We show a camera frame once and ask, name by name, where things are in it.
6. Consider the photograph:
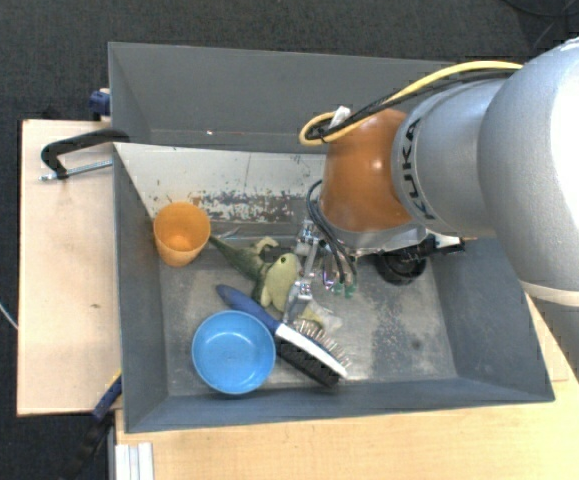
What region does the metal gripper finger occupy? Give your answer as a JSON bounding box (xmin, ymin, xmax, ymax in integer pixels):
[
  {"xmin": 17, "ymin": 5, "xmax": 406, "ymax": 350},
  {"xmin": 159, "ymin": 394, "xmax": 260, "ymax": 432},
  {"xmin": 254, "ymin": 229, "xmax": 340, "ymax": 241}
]
[{"xmin": 284, "ymin": 280, "xmax": 316, "ymax": 324}]

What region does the green toy dinosaur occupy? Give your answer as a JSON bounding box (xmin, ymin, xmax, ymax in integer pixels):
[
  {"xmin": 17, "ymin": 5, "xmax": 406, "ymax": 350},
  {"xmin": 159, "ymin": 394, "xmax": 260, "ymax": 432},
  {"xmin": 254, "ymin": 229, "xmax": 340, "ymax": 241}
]
[{"xmin": 208, "ymin": 235, "xmax": 304, "ymax": 314}]

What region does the clear plastic packet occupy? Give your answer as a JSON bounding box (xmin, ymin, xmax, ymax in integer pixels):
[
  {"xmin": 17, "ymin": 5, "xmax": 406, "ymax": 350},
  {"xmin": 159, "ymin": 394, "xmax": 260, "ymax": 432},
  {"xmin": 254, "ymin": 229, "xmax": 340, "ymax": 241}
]
[{"xmin": 296, "ymin": 303, "xmax": 344, "ymax": 335}]

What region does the blue and white brush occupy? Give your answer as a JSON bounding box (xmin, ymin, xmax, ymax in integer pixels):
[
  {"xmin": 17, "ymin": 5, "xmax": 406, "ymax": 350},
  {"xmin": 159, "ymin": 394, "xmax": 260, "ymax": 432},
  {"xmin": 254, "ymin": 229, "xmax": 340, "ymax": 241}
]
[{"xmin": 215, "ymin": 283, "xmax": 354, "ymax": 389}]

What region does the blue plastic bowl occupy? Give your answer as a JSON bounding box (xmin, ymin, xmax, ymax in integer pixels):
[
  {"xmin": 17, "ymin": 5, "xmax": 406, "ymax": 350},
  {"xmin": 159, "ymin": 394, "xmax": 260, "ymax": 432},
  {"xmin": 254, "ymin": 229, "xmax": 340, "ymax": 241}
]
[{"xmin": 190, "ymin": 309, "xmax": 278, "ymax": 396}]

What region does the grey metal bin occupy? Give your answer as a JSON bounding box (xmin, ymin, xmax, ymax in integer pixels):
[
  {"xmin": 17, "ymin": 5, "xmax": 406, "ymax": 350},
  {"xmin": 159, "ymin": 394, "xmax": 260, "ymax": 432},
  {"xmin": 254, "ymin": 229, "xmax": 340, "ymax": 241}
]
[{"xmin": 107, "ymin": 41, "xmax": 556, "ymax": 434}]

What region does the orange plastic cup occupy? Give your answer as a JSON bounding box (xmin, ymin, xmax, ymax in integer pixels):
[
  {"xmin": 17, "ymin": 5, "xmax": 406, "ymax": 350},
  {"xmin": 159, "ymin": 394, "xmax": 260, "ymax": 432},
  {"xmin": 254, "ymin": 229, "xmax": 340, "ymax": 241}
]
[{"xmin": 152, "ymin": 201, "xmax": 213, "ymax": 269}]

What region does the pale wood board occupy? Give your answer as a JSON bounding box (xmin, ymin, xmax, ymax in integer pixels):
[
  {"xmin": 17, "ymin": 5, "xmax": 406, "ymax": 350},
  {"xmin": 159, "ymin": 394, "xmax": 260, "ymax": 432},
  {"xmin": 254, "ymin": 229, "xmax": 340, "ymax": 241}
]
[{"xmin": 16, "ymin": 119, "xmax": 123, "ymax": 417}]

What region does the black cylinder on white bracket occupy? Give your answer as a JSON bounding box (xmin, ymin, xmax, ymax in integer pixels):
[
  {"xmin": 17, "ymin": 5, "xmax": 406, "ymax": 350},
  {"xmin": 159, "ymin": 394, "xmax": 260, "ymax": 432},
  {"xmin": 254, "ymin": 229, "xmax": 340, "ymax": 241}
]
[{"xmin": 363, "ymin": 234, "xmax": 466, "ymax": 287}]

